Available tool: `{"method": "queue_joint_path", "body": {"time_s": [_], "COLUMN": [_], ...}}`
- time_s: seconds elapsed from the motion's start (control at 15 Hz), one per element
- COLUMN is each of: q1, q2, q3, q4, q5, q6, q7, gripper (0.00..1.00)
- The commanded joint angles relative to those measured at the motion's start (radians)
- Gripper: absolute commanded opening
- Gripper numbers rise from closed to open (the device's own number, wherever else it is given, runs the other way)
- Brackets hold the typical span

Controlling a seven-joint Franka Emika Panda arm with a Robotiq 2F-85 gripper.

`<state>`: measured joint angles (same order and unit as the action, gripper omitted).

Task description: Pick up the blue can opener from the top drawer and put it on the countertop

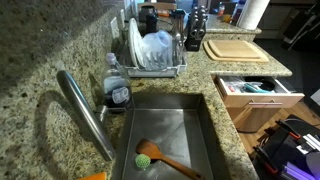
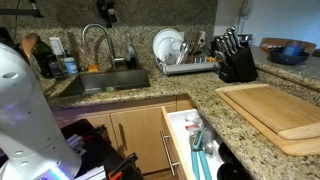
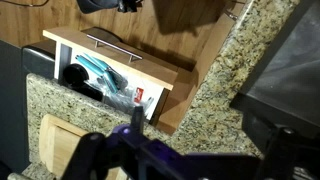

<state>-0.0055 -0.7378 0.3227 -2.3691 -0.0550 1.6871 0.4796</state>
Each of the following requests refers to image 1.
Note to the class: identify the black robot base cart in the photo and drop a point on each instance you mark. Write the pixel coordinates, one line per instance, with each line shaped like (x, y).
(286, 150)

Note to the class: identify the wooden kitchen drawer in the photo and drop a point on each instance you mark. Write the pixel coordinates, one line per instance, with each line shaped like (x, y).
(263, 99)

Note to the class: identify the white dish rack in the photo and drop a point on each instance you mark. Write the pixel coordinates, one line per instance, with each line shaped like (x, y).
(156, 72)

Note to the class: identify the stainless steel sink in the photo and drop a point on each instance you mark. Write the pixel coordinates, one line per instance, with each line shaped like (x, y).
(166, 130)

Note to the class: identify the clear dish soap bottle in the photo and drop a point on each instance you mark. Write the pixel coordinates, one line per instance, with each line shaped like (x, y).
(115, 86)

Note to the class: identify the white dinner plate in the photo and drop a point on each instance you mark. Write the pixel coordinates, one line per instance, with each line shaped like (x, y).
(134, 43)

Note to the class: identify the dish rack utensil holder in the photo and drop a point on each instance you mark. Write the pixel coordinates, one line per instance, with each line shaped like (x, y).
(178, 36)

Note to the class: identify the black knife block with knives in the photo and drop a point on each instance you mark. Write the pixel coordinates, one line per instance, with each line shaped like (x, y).
(195, 41)

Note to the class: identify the red and white packet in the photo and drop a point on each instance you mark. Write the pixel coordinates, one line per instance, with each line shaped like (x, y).
(231, 89)

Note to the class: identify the black kitchen appliance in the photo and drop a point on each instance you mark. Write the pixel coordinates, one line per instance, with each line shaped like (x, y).
(148, 20)

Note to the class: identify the green mesh scrubber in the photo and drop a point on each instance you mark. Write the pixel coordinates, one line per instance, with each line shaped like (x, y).
(142, 161)

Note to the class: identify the white plastic bags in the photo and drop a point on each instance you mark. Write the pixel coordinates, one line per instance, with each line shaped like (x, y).
(235, 83)

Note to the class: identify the steel kitchen faucet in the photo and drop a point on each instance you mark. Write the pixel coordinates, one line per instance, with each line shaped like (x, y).
(83, 110)

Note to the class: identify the small wooden cutting board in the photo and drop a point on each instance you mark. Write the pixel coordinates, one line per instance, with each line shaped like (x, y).
(233, 48)

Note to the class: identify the wooden base cabinet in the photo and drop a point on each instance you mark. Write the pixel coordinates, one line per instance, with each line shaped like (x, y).
(253, 118)

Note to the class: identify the black round plastic lid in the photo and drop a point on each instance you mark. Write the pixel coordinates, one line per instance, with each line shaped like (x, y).
(265, 83)

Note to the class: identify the large wooden cutting board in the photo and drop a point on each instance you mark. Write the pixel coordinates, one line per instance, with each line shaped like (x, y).
(263, 59)

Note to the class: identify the orange sponge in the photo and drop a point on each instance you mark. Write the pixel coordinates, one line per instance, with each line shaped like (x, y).
(95, 176)

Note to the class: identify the white paper towel roll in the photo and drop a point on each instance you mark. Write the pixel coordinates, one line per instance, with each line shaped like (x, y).
(253, 13)

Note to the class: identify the black and orange clamp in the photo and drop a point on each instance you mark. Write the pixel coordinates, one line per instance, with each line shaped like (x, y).
(270, 161)
(288, 129)

